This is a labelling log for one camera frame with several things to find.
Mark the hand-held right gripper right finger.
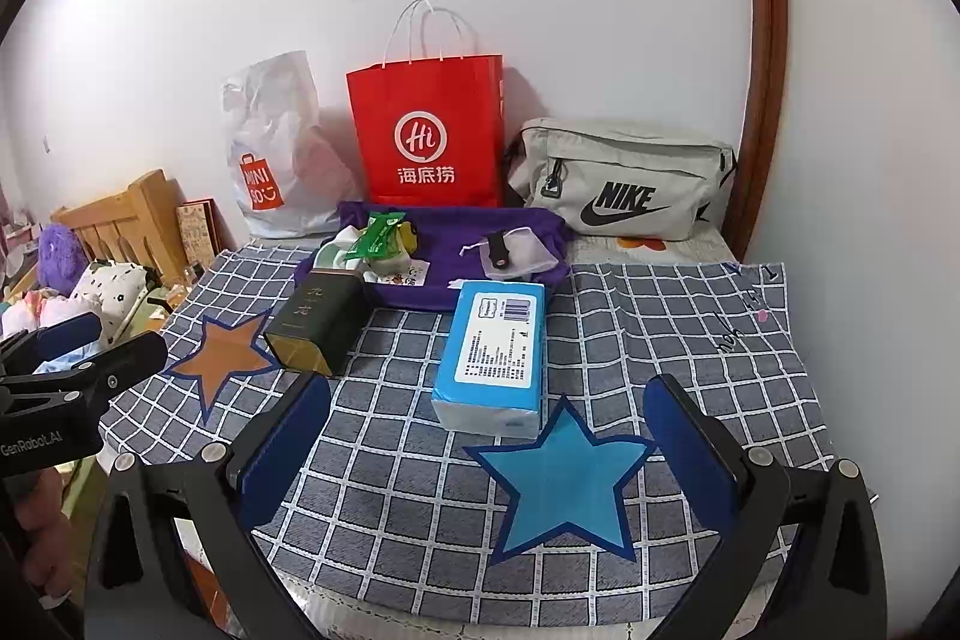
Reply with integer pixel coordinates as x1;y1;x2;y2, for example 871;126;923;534
643;374;890;640

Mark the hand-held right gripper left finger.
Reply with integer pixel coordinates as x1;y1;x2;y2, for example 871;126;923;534
82;370;335;640

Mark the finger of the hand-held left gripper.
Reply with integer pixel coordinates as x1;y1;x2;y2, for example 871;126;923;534
0;310;102;378
0;331;170;412

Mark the white tomato print sachet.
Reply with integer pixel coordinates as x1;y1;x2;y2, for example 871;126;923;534
367;257;432;289

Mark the purple fabric basket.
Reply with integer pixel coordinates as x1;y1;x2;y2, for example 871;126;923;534
292;201;571;313

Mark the green wipes pack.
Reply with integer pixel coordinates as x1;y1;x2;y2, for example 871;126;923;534
346;212;410;262

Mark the white mesh pouch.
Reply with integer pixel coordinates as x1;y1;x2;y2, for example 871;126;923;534
480;226;560;281

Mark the person's left hand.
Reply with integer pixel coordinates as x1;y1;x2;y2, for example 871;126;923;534
11;467;68;600

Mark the white dotted pillow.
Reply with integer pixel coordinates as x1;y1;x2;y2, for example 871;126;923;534
71;261;151;345

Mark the purple plush toy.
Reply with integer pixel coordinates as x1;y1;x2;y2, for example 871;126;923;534
37;224;89;300

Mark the wooden headboard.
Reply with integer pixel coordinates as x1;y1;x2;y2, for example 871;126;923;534
51;169;188;289

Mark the dark green box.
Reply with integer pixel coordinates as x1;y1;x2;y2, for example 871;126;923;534
262;271;370;378

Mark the grey checkered star blanket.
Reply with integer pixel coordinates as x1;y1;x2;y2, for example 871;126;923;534
97;246;837;573

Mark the blue tissue pack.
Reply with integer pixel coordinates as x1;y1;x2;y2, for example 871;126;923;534
430;280;548;440

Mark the white plastic shopping bag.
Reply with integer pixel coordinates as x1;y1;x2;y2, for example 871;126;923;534
220;50;365;238

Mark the grey waist bag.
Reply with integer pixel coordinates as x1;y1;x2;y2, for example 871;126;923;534
504;117;740;244

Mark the red paper bag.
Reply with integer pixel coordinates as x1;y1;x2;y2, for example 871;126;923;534
345;0;505;210

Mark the brown wooden door frame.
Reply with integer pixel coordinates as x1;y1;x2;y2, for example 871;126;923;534
731;0;790;262

